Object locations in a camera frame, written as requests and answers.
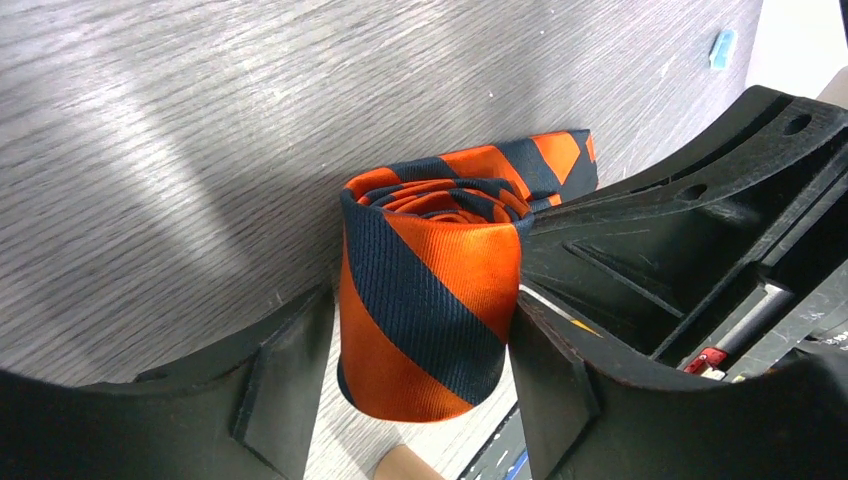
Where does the light blue tile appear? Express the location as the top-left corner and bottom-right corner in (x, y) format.
(708, 29), (737, 71)

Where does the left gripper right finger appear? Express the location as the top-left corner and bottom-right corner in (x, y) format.
(509, 293), (847, 479)

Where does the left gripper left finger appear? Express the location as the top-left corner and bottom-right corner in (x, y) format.
(1, 284), (334, 479)

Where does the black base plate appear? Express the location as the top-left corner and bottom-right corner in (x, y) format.
(458, 404), (532, 480)

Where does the small round wooden disc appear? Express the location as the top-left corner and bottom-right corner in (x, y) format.
(373, 445), (444, 480)

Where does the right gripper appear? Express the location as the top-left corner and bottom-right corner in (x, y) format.
(523, 87), (847, 381)

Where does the orange navy striped tie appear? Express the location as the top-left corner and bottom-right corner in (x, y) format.
(338, 130), (598, 423)

